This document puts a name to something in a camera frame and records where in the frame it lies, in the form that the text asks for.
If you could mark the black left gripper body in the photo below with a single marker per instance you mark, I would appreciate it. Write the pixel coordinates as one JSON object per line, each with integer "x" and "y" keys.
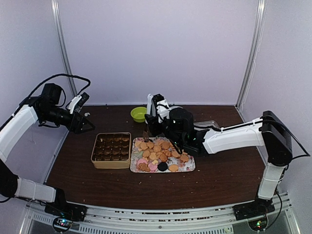
{"x": 72, "y": 127}

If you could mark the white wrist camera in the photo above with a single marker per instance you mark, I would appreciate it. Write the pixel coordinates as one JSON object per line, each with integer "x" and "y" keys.
{"x": 158, "y": 104}
{"x": 77, "y": 103}

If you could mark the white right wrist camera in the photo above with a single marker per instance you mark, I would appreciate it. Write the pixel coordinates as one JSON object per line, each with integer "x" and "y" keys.
{"x": 158, "y": 104}

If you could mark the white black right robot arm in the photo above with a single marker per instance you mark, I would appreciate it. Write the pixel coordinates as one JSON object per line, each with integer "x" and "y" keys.
{"x": 177, "y": 124}

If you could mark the aluminium corner post right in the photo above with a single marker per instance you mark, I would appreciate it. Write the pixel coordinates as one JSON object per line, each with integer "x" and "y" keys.
{"x": 255, "y": 45}

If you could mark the black sandwich cookie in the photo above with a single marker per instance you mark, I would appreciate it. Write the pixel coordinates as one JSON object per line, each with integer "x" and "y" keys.
{"x": 163, "y": 166}

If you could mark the green bowl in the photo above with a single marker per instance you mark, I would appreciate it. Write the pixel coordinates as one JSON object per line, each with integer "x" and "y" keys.
{"x": 138, "y": 114}

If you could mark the gold cookie tin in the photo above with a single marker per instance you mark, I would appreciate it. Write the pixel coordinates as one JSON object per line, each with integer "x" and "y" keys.
{"x": 112, "y": 151}

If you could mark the metal serving tongs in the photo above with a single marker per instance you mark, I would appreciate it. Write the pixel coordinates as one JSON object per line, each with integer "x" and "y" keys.
{"x": 145, "y": 133}

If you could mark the aluminium front rail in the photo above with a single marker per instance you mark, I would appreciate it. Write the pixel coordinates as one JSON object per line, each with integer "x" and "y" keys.
{"x": 208, "y": 220}

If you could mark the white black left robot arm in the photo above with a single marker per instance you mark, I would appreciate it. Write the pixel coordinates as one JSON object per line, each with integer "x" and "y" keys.
{"x": 40, "y": 106}

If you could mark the floral cookie tray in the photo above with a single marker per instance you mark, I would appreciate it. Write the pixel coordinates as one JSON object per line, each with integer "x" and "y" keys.
{"x": 157, "y": 150}

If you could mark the aluminium corner post left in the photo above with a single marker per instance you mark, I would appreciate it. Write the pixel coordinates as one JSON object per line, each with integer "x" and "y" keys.
{"x": 60, "y": 35}

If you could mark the aluminium corner post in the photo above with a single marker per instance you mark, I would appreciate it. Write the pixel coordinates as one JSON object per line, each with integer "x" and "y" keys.
{"x": 60, "y": 35}
{"x": 255, "y": 45}

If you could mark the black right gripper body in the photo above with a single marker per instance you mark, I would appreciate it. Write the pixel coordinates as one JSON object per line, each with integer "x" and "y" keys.
{"x": 154, "y": 132}

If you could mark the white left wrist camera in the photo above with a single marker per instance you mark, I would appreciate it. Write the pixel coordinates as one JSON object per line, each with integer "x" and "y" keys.
{"x": 77, "y": 103}

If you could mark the pink round cookie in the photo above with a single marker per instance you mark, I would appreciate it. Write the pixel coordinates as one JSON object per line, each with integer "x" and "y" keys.
{"x": 142, "y": 160}

